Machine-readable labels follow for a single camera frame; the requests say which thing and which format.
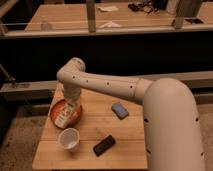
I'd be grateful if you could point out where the white lotion bottle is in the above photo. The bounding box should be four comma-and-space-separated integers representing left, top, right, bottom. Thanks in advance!
54, 103, 81, 129

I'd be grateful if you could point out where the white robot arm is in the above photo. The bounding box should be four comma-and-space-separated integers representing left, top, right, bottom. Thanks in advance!
57, 57, 206, 171

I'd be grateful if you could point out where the orange ceramic bowl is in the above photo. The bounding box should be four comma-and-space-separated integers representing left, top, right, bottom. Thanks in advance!
50, 99, 82, 129

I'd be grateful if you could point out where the small clear plastic bottle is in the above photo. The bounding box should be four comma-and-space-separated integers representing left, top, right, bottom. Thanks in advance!
41, 21, 52, 31

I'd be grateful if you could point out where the white paper cup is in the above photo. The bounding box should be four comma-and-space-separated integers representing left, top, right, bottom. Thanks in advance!
58, 128, 80, 152

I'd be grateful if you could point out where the blue sponge block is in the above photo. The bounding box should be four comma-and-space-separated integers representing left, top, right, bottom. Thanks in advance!
111, 103, 129, 120

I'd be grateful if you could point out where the wooden table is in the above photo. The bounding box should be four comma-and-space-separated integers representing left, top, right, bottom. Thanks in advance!
32, 90, 147, 171

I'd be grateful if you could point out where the black rectangular block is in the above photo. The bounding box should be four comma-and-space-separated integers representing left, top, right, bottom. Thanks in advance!
93, 135, 116, 156

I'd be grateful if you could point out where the background wooden workbench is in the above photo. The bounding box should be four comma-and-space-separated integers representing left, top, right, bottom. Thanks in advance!
23, 2, 213, 33

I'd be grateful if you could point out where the white crumpled paper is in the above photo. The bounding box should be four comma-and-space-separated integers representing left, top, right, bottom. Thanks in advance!
99, 21, 121, 28

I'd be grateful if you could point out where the white paper sheet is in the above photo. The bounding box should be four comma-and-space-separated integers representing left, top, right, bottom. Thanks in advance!
97, 6, 118, 12

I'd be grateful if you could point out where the grey metal rail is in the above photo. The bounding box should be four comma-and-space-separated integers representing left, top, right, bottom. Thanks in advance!
0, 71, 213, 104

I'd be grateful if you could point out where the grey metal post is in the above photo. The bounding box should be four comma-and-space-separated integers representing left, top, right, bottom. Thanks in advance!
172, 0, 203, 29
86, 0, 96, 33

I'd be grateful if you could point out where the black cables pile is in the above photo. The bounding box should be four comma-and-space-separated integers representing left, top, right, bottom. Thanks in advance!
127, 0, 161, 14

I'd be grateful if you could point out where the grey metal post right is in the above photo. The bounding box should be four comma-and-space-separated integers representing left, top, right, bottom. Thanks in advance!
172, 0, 203, 29

